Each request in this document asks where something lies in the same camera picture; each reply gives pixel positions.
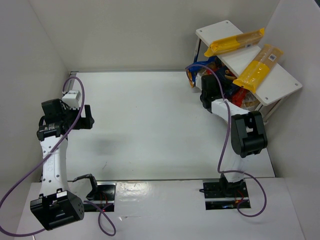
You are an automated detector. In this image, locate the dark blue pasta box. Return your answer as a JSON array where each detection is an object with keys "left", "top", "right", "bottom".
[{"left": 215, "top": 65, "right": 240, "bottom": 99}]

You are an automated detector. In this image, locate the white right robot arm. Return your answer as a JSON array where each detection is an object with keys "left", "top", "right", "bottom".
[{"left": 200, "top": 75, "right": 268, "bottom": 183}]

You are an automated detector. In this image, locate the blue pasta bag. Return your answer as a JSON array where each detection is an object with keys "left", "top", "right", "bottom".
[{"left": 186, "top": 56, "right": 223, "bottom": 88}]

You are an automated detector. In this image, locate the yellow spaghetti bag front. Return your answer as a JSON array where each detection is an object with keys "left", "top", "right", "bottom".
[{"left": 233, "top": 44, "right": 284, "bottom": 94}]

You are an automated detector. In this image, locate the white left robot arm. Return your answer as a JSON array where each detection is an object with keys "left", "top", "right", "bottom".
[{"left": 30, "top": 96, "right": 94, "bottom": 231}]

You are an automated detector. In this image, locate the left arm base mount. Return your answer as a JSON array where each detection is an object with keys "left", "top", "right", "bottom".
[{"left": 70, "top": 173, "right": 117, "bottom": 212}]

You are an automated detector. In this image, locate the white two-tier shelf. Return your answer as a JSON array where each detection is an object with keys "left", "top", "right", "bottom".
[{"left": 193, "top": 20, "right": 303, "bottom": 123}]

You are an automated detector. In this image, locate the yellow spaghetti bag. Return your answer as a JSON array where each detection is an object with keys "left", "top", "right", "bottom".
[
  {"left": 204, "top": 28, "right": 265, "bottom": 57},
  {"left": 233, "top": 44, "right": 284, "bottom": 94}
]

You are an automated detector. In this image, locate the yellow spaghetti bag rear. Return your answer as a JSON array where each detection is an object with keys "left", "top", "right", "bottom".
[{"left": 204, "top": 28, "right": 265, "bottom": 57}]

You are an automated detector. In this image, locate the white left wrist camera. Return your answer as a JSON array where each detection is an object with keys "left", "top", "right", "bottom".
[{"left": 62, "top": 90, "right": 81, "bottom": 110}]

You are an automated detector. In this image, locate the red macaroni pasta bag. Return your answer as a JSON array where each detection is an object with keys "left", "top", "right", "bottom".
[{"left": 231, "top": 88, "right": 260, "bottom": 111}]

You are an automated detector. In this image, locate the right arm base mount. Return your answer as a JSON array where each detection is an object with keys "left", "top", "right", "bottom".
[{"left": 199, "top": 178, "right": 251, "bottom": 211}]

